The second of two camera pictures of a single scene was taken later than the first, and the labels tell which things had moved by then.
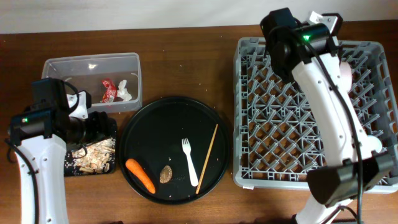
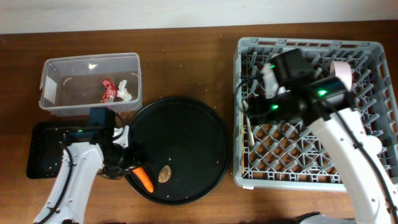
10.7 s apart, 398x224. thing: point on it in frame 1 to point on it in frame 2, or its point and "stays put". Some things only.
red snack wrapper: x=111 y=90 stays put
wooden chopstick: x=207 y=160 to x=242 y=140
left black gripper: x=102 y=127 to x=138 y=154
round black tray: x=152 y=138 stays put
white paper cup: x=374 y=143 stays put
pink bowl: x=346 y=77 stays put
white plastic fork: x=187 y=149 to x=250 y=130
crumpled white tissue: x=122 y=93 stays put
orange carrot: x=137 y=170 stays put
